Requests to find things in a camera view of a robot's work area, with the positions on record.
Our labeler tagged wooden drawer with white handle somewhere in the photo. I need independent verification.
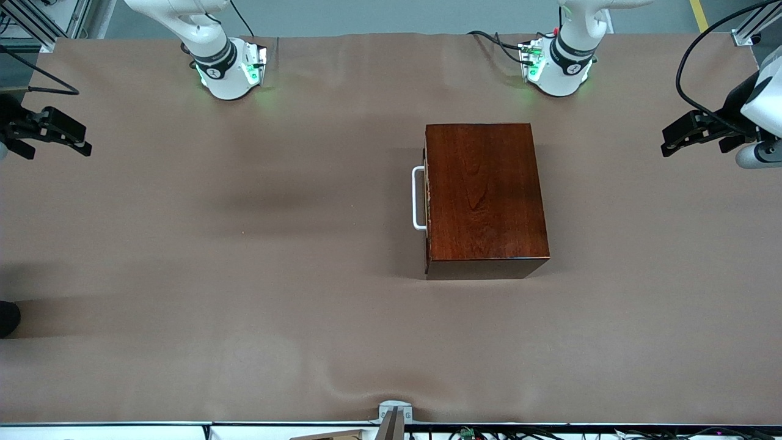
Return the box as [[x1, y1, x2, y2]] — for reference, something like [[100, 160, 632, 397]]
[[412, 145, 430, 260]]

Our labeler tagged aluminium extrusion beam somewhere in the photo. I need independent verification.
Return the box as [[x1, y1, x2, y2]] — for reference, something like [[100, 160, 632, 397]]
[[732, 0, 782, 47], [0, 0, 57, 53]]

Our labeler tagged black base cable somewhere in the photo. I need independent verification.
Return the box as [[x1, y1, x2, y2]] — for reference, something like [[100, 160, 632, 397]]
[[229, 0, 254, 37], [467, 29, 538, 65]]

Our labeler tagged brown cardboard piece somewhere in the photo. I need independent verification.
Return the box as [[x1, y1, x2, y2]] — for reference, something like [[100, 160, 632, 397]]
[[289, 429, 367, 440]]

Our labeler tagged grey metal frame post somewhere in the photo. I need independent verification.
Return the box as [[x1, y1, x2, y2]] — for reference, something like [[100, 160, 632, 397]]
[[61, 0, 98, 40]]

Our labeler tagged dark brown wooden cabinet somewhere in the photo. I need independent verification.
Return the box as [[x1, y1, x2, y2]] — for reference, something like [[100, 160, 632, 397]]
[[423, 123, 550, 281]]

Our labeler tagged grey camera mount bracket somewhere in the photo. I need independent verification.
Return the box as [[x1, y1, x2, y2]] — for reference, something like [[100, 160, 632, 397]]
[[378, 400, 414, 440]]

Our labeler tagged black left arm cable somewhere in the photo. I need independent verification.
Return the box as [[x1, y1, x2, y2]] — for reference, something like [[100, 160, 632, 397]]
[[675, 0, 782, 135]]

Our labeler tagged brown table cloth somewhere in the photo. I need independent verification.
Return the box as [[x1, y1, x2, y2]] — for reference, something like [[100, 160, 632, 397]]
[[0, 34, 782, 425]]

